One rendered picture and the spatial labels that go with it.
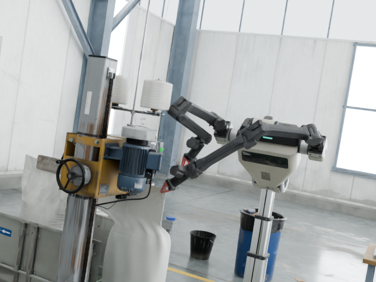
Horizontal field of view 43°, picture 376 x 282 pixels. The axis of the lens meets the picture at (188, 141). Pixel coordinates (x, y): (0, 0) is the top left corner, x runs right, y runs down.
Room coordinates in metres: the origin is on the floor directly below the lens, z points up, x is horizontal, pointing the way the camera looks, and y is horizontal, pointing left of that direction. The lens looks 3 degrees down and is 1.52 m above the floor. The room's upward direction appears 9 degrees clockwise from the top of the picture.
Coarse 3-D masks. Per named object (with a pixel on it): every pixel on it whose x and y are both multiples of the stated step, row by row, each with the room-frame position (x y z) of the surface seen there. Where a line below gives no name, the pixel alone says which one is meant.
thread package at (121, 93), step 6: (120, 78) 2.71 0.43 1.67; (126, 78) 2.74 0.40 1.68; (120, 84) 2.71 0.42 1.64; (126, 84) 2.74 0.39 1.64; (114, 90) 2.70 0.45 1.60; (120, 90) 2.71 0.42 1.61; (126, 90) 2.74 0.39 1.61; (114, 96) 2.70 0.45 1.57; (120, 96) 2.71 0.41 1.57; (126, 96) 2.74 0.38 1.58; (114, 102) 2.70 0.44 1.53; (120, 102) 2.71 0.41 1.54; (126, 102) 2.75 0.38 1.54
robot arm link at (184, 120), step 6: (180, 114) 2.62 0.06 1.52; (180, 120) 2.64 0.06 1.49; (186, 120) 2.72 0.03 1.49; (192, 120) 2.79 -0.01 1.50; (186, 126) 2.76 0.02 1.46; (192, 126) 2.80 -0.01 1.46; (198, 126) 2.84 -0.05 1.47; (192, 132) 2.85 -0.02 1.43; (198, 132) 2.86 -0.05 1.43; (204, 132) 2.90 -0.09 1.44; (204, 138) 2.93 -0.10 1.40
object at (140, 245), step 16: (144, 192) 2.85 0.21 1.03; (160, 192) 2.80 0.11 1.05; (112, 208) 2.94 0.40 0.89; (128, 208) 2.89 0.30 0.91; (144, 208) 2.84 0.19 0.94; (160, 208) 2.79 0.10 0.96; (128, 224) 2.84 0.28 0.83; (144, 224) 2.81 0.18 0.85; (160, 224) 2.79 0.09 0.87; (112, 240) 2.85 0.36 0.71; (128, 240) 2.80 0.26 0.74; (144, 240) 2.75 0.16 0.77; (160, 240) 2.74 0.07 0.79; (112, 256) 2.84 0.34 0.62; (128, 256) 2.78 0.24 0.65; (144, 256) 2.74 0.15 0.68; (160, 256) 2.73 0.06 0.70; (112, 272) 2.83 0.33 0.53; (128, 272) 2.78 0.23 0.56; (144, 272) 2.74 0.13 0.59; (160, 272) 2.74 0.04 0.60
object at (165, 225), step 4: (164, 220) 3.07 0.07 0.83; (168, 220) 3.06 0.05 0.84; (172, 220) 3.06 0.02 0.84; (176, 220) 3.09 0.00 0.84; (164, 224) 3.07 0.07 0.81; (168, 224) 3.05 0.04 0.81; (172, 224) 3.04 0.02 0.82; (176, 224) 3.10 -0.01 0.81; (164, 228) 3.06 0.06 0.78; (168, 228) 3.05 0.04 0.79; (172, 228) 3.05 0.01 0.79; (176, 228) 3.10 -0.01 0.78
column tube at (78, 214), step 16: (96, 64) 2.51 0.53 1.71; (112, 64) 2.55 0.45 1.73; (96, 80) 2.50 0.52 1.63; (96, 96) 2.49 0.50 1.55; (112, 96) 2.59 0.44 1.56; (80, 112) 2.53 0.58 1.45; (96, 112) 2.49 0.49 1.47; (80, 128) 2.53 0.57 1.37; (96, 128) 2.49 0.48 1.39; (80, 144) 2.52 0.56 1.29; (96, 160) 2.53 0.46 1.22; (80, 208) 2.50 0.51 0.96; (96, 208) 2.59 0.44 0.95; (64, 224) 2.53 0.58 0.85; (80, 224) 2.49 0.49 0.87; (64, 240) 2.53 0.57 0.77; (80, 240) 2.49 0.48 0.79; (64, 256) 2.52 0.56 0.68; (80, 256) 2.51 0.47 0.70; (64, 272) 2.51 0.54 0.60; (80, 272) 2.53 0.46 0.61
